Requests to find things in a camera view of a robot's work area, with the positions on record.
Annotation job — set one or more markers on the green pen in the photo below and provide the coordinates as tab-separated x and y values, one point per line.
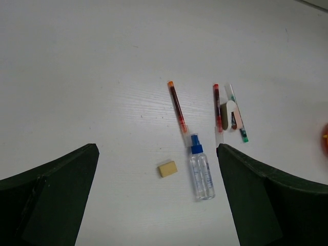
237	122

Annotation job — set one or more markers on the orange round organizer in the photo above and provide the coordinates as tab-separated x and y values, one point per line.
324	134

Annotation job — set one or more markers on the yellow eraser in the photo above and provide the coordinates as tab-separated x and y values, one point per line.
167	169

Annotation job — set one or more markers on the blue spray bottle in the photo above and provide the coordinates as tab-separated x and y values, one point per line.
201	170

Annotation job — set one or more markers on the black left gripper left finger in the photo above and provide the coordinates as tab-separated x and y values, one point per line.
46	205

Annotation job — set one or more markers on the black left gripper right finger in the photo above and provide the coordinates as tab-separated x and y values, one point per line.
270	206

